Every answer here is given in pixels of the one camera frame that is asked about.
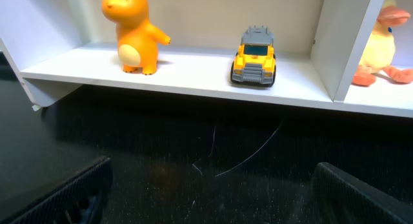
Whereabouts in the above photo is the grey and yellow toy truck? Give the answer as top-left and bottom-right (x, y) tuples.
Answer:
(230, 25), (277, 88)

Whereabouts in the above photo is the yellow plush duck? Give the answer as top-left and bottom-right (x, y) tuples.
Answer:
(350, 0), (413, 88)

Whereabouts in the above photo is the white shelf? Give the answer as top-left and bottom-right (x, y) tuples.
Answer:
(0, 0), (413, 119)

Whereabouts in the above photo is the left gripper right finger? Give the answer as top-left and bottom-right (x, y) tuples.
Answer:
(310, 161), (413, 224)

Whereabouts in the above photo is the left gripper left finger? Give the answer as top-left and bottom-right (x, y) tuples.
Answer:
(0, 156), (114, 224)

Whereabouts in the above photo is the orange rubber toy figure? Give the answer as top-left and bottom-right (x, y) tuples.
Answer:
(101, 0), (172, 76)

